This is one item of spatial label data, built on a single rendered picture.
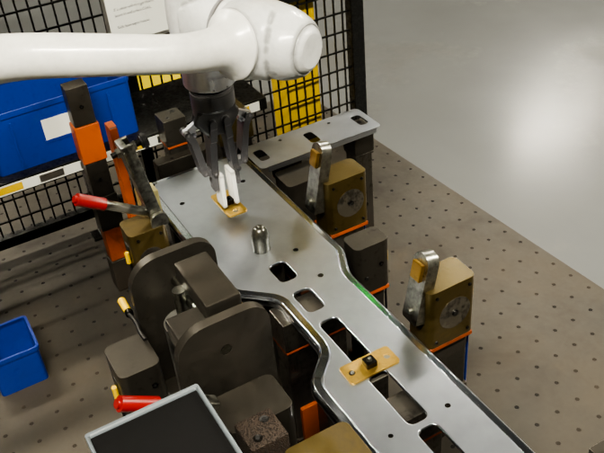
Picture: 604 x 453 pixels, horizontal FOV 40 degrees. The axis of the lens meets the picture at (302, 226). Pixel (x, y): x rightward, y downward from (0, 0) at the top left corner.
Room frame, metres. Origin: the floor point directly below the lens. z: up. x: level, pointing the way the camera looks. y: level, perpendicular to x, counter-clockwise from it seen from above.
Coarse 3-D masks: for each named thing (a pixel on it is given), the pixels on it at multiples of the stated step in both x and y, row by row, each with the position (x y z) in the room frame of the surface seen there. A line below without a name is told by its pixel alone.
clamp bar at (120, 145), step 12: (120, 144) 1.18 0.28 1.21; (132, 144) 1.17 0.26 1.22; (144, 144) 1.18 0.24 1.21; (120, 156) 1.17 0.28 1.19; (132, 156) 1.17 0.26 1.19; (132, 168) 1.17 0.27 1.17; (132, 180) 1.18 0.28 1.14; (144, 180) 1.17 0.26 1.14; (144, 192) 1.17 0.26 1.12; (144, 204) 1.18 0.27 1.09; (156, 204) 1.18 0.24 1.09
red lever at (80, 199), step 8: (72, 200) 1.14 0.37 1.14; (80, 200) 1.13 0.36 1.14; (88, 200) 1.14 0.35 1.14; (96, 200) 1.14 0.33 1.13; (104, 200) 1.15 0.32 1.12; (88, 208) 1.14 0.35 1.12; (96, 208) 1.14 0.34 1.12; (104, 208) 1.15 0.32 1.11; (112, 208) 1.15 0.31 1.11; (120, 208) 1.16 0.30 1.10; (128, 208) 1.17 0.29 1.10; (136, 208) 1.17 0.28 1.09; (144, 208) 1.18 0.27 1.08; (144, 216) 1.18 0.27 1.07
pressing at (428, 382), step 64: (192, 192) 1.34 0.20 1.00; (256, 192) 1.32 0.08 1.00; (256, 256) 1.12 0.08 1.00; (320, 256) 1.10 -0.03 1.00; (320, 320) 0.94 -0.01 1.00; (384, 320) 0.93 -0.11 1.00; (320, 384) 0.81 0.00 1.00; (448, 384) 0.79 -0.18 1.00; (384, 448) 0.69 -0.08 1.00; (512, 448) 0.67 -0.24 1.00
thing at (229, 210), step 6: (228, 192) 1.29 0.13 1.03; (216, 198) 1.27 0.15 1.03; (228, 198) 1.26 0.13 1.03; (228, 204) 1.25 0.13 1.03; (234, 204) 1.25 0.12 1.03; (240, 204) 1.25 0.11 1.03; (228, 210) 1.23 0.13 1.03; (240, 210) 1.22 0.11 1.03; (246, 210) 1.23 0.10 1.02; (228, 216) 1.21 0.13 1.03; (234, 216) 1.21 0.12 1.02
